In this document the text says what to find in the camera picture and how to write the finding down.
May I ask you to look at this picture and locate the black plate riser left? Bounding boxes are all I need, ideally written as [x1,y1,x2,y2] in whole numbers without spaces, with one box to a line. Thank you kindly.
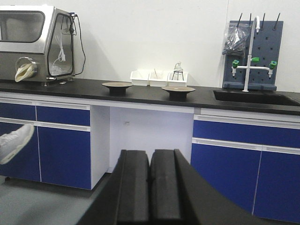
[109,87,126,96]

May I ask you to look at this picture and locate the blue white lab cabinet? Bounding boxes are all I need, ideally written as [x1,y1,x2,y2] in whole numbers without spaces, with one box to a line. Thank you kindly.
[0,91,300,223]

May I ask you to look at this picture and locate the white bin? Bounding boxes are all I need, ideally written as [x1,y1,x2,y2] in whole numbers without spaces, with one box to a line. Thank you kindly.
[130,69,150,86]
[148,70,168,87]
[167,72,188,86]

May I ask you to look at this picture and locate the blue-grey drying pegboard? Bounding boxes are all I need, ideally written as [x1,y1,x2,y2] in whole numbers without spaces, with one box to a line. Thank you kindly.
[222,21,284,90]

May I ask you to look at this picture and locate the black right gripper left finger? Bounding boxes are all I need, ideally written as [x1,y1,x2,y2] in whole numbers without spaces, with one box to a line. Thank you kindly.
[78,150,150,225]

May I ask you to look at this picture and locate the plastic bag of pegs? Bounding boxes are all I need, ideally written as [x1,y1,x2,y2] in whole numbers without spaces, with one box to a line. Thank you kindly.
[222,23,250,57]

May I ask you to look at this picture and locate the black plate riser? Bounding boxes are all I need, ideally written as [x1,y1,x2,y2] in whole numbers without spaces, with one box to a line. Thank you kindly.
[169,91,188,101]
[109,87,126,96]

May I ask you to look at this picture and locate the black lab sink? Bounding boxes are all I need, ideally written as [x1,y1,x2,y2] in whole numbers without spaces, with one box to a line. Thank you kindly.
[213,90,300,106]

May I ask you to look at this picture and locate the white bin middle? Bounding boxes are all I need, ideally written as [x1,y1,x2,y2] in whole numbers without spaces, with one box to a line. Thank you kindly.
[148,70,168,87]

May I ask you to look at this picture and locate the beige plate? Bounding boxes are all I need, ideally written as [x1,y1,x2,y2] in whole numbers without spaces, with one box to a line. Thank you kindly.
[161,86,195,93]
[102,82,133,89]

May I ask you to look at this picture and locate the black glove box cable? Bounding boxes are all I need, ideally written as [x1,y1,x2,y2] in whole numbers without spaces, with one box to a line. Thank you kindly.
[61,13,86,76]

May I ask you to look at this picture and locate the stainless glove box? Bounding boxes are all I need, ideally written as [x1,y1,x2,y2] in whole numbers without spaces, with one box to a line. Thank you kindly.
[0,5,75,83]

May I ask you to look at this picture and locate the cream rubber glove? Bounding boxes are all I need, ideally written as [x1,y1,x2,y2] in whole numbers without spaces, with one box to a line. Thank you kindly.
[15,63,34,82]

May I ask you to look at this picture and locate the white sneaker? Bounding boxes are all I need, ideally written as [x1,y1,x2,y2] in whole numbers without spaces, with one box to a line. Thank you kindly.
[0,124,34,165]

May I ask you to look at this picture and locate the white lab faucet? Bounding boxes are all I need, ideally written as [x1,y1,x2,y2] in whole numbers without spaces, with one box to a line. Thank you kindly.
[232,16,278,92]

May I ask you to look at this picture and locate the black plate riser right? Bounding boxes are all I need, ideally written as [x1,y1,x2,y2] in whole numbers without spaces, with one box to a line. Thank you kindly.
[169,91,188,101]

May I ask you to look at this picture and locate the glass alcohol lamp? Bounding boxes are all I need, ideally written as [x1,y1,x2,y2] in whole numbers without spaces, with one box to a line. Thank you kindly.
[173,62,183,75]

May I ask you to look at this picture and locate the white bin left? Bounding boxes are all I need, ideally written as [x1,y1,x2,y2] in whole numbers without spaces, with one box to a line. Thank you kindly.
[130,69,150,86]

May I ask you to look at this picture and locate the black tripod stand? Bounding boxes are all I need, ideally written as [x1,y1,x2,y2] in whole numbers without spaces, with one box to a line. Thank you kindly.
[172,70,184,81]

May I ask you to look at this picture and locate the white bin right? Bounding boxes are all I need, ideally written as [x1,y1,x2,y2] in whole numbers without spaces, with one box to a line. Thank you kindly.
[167,72,188,86]

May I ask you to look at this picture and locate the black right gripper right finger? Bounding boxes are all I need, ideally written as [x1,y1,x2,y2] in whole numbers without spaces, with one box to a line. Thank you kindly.
[150,150,275,225]

